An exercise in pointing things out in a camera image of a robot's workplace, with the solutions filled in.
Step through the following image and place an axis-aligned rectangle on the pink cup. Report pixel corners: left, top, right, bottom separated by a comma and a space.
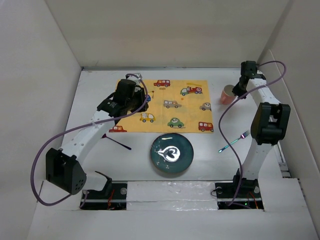
220, 84, 236, 105

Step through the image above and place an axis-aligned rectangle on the yellow car print cloth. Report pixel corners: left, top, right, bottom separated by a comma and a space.
109, 79, 214, 134

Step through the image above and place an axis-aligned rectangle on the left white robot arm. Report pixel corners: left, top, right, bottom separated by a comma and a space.
45, 73, 148, 199

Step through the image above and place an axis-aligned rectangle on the iridescent metallic fork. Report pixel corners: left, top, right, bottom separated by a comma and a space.
218, 130, 250, 153

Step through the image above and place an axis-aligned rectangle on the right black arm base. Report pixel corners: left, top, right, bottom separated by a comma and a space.
210, 170, 264, 210

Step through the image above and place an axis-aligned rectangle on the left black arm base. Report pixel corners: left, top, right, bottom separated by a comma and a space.
79, 181, 128, 211

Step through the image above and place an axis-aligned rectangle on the purple metallic spoon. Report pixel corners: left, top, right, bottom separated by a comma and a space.
101, 134, 132, 150

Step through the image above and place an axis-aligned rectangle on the dark teal plate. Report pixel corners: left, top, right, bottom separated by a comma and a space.
150, 133, 195, 175

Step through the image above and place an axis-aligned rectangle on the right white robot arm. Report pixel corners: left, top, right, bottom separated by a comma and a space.
231, 61, 291, 197

